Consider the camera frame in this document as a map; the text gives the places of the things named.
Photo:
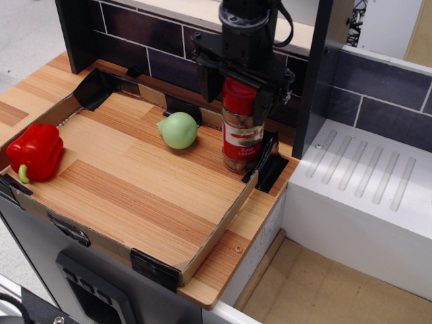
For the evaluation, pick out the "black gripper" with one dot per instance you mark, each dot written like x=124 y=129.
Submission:
x=247 y=56

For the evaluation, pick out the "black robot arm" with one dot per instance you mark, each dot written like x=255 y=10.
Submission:
x=254 y=14

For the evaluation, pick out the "red bell pepper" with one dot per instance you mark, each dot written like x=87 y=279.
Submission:
x=34 y=155

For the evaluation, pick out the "green onion toy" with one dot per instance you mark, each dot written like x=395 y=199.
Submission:
x=179 y=130

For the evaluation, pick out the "white sink drainboard unit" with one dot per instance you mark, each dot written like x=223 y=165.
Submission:
x=364 y=201

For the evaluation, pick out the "dark grey vertical post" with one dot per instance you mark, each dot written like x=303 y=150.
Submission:
x=330 y=35

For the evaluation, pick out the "basil bottle red lid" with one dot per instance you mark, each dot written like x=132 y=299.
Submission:
x=242 y=140

